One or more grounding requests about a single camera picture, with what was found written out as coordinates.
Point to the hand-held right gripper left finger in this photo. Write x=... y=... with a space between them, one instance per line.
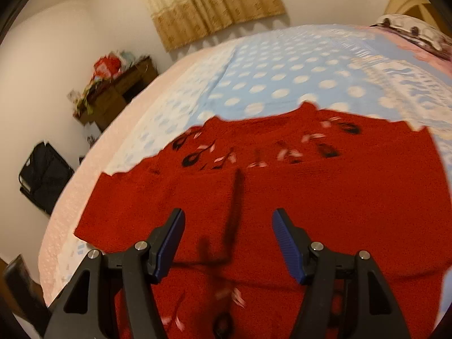
x=170 y=246

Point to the dark wooden dresser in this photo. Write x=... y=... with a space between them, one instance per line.
x=116 y=95

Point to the yellow arched headboard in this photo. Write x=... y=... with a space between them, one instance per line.
x=402 y=0

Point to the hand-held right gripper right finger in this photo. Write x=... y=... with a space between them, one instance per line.
x=286 y=243

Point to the black suitcase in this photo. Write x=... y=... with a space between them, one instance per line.
x=44 y=180

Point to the floral patterned pillow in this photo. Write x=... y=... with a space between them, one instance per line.
x=413 y=30

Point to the red knitted sweater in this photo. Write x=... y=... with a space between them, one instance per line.
x=317 y=197

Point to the blue polka-dot printed blanket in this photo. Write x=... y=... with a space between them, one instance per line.
x=282 y=70

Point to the red gift bag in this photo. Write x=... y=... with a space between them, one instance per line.
x=106 y=66

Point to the beige patterned curtain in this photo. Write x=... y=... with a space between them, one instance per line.
x=204 y=7

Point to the dark blurred object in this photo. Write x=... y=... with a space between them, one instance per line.
x=24 y=289

